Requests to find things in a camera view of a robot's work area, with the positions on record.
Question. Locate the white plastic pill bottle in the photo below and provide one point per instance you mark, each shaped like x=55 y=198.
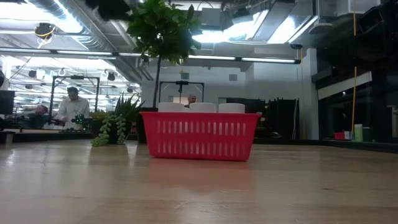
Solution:
x=231 y=108
x=202 y=107
x=171 y=107

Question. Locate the red slotted plastic basket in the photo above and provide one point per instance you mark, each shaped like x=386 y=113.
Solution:
x=199 y=116

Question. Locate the tall green leafy tree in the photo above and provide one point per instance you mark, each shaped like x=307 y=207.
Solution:
x=161 y=28

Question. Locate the long ceiling light fixture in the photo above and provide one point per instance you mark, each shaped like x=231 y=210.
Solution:
x=71 y=53
x=245 y=58

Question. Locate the green succulent plant in pot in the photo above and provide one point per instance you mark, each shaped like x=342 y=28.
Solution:
x=119 y=112

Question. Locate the person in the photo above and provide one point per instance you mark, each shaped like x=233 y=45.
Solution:
x=191 y=99
x=73 y=109
x=38 y=116

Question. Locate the black planter pot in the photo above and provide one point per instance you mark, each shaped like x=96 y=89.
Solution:
x=142 y=127

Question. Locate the black computer monitor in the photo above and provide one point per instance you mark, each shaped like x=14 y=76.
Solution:
x=7 y=102

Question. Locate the dark office desk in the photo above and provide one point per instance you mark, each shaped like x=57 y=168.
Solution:
x=46 y=137

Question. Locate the black cabinets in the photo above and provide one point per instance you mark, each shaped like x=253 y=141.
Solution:
x=280 y=118

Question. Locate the small red container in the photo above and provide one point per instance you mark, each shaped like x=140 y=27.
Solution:
x=339 y=136

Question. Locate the small white container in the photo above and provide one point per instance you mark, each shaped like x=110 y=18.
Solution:
x=347 y=135

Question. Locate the light green cup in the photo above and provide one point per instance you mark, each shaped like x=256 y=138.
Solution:
x=358 y=133

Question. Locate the dark green cup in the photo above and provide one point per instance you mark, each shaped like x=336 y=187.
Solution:
x=367 y=134

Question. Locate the silver ceiling air duct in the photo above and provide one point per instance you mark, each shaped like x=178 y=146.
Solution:
x=93 y=34

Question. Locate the large black metal frame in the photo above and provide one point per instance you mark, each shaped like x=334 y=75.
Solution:
x=76 y=77

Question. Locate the black metal stand frame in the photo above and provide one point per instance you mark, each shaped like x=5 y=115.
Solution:
x=182 y=82

